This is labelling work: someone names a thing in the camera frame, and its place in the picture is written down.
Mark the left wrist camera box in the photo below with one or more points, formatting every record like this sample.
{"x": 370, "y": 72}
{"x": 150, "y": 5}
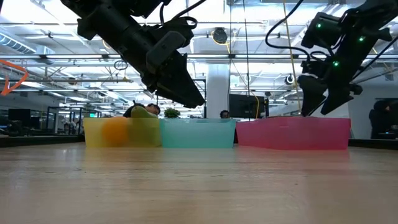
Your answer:
{"x": 164, "y": 49}

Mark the olive green toy pear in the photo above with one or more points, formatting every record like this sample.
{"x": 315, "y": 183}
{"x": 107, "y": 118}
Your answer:
{"x": 141, "y": 112}

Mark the person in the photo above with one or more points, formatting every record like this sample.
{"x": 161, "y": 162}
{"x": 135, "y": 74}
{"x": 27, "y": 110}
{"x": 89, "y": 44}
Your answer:
{"x": 224, "y": 114}
{"x": 382, "y": 121}
{"x": 152, "y": 109}

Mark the white building column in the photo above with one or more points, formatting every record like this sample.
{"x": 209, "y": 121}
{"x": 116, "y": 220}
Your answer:
{"x": 217, "y": 90}

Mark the small green background plant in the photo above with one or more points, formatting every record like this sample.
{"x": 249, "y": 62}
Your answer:
{"x": 172, "y": 113}

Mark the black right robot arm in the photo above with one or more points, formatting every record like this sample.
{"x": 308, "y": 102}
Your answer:
{"x": 373, "y": 25}

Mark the orange toy fruit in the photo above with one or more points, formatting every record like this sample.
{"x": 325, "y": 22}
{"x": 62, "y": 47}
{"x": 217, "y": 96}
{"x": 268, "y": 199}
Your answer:
{"x": 115, "y": 132}

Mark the red plastic tray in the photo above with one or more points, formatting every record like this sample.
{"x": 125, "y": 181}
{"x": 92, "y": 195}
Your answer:
{"x": 292, "y": 133}

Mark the yellow plastic tray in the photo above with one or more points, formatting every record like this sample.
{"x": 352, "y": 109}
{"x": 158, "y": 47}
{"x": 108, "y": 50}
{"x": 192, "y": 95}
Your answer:
{"x": 91, "y": 133}

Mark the black monitor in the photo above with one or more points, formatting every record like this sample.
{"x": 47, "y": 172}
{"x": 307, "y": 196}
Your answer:
{"x": 247, "y": 105}

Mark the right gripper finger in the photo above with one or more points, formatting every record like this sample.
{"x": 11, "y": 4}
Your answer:
{"x": 340, "y": 93}
{"x": 312, "y": 91}

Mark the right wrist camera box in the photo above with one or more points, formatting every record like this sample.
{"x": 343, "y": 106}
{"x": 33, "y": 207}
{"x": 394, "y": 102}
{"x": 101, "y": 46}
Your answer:
{"x": 321, "y": 31}

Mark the long ceiling light strip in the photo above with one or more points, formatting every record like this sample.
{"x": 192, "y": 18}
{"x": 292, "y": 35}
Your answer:
{"x": 264, "y": 56}

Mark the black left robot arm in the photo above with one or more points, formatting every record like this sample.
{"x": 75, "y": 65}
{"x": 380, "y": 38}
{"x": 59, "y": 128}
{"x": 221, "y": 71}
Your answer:
{"x": 109, "y": 25}

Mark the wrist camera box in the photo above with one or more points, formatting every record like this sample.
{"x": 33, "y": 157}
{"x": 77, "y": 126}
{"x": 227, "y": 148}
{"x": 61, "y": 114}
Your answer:
{"x": 321, "y": 31}
{"x": 164, "y": 49}

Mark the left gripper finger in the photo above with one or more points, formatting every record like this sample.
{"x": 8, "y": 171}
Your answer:
{"x": 183, "y": 90}
{"x": 164, "y": 96}

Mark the teal plastic tray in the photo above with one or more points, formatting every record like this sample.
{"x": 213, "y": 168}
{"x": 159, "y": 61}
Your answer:
{"x": 197, "y": 133}

